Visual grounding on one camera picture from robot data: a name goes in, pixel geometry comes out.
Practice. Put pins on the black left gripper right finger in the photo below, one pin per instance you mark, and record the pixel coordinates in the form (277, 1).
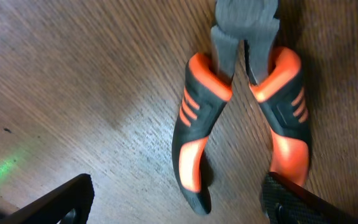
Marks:
(283, 202)

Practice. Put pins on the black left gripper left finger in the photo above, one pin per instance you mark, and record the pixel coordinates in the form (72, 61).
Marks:
(69, 203)

